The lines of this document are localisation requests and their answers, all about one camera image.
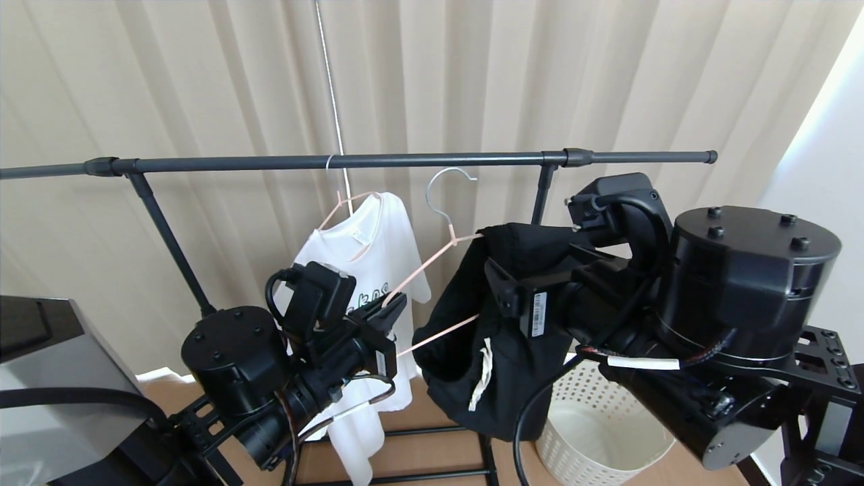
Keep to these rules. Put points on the black clothes rack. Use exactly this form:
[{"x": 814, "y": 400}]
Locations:
[{"x": 236, "y": 163}]

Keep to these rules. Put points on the white laundry basket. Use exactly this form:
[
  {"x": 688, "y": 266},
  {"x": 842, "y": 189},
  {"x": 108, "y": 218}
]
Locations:
[{"x": 594, "y": 439}]

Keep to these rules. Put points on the black garment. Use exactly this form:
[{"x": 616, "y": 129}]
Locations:
[{"x": 486, "y": 378}]

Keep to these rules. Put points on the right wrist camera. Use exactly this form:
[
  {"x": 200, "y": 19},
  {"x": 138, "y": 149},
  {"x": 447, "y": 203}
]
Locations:
[{"x": 621, "y": 209}]

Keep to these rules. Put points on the pink clothes hanger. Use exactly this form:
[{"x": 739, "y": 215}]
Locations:
[
  {"x": 451, "y": 235},
  {"x": 335, "y": 206}
]

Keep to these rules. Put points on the white printed t-shirt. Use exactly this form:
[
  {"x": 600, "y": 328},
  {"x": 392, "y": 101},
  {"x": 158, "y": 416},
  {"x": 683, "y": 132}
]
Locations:
[{"x": 378, "y": 243}]

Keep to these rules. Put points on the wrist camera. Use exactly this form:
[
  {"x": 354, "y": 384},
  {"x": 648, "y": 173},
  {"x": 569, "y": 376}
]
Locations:
[
  {"x": 320, "y": 297},
  {"x": 621, "y": 209}
]

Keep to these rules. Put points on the beige curtain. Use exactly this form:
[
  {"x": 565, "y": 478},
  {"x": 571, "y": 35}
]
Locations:
[{"x": 135, "y": 81}]

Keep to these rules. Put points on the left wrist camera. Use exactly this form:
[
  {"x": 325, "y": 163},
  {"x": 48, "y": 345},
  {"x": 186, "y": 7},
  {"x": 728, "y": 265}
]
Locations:
[{"x": 320, "y": 297}]

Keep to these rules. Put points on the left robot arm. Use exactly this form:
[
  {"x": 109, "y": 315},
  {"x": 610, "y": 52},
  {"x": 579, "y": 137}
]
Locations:
[{"x": 229, "y": 358}]

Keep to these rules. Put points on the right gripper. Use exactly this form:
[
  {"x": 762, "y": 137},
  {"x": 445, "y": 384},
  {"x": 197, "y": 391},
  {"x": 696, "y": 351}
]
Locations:
[{"x": 594, "y": 310}]

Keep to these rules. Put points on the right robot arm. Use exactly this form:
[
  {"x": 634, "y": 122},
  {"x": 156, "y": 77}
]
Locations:
[{"x": 742, "y": 283}]

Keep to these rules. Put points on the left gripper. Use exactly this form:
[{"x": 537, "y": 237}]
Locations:
[{"x": 317, "y": 391}]

